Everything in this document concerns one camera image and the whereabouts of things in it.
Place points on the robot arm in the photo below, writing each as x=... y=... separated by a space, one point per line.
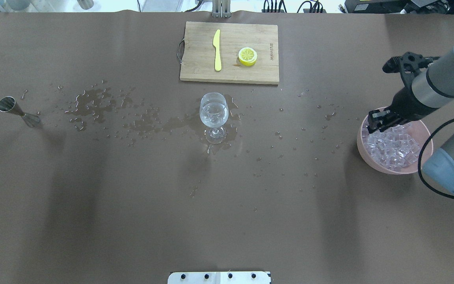
x=428 y=86

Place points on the clear wine glass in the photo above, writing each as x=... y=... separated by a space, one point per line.
x=214 y=112

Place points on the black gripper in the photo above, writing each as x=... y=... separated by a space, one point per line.
x=403 y=103

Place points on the steel double jigger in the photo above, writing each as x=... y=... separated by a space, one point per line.
x=9 y=105

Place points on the yellow lemon slice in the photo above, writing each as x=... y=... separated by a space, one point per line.
x=247 y=56

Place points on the yellow plastic knife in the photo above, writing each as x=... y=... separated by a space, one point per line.
x=217 y=56

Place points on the pink bowl of ice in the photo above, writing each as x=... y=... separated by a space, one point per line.
x=394 y=151

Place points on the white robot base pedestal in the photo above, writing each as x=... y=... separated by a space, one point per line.
x=220 y=277

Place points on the aluminium frame post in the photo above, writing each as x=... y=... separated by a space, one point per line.
x=221 y=9

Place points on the bamboo cutting board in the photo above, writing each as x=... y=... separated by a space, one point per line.
x=197 y=63

